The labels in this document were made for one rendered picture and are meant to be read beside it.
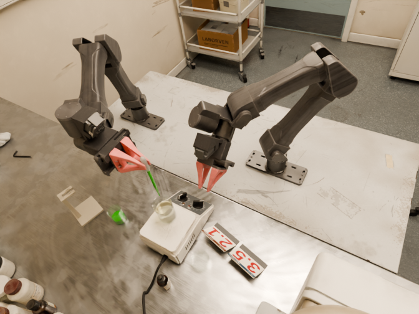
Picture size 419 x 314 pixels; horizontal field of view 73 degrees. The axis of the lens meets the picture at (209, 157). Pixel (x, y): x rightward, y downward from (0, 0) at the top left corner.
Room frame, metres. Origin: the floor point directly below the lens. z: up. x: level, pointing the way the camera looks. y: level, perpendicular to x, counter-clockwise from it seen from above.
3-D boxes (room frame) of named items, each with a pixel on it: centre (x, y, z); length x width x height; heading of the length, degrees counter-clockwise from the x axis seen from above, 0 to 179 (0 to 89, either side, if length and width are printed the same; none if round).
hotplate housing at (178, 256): (0.40, 0.13, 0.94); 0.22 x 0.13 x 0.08; 142
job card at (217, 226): (0.34, 0.01, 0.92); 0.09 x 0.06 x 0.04; 37
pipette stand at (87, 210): (0.52, 0.43, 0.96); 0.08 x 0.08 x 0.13; 37
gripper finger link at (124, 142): (0.42, 0.18, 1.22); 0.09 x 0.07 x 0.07; 52
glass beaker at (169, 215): (0.40, 0.14, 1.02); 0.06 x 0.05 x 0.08; 176
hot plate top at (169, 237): (0.38, 0.15, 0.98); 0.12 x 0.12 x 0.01; 52
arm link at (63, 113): (0.54, 0.28, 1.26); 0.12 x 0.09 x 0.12; 176
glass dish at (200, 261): (0.29, 0.08, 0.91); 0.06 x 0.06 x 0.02
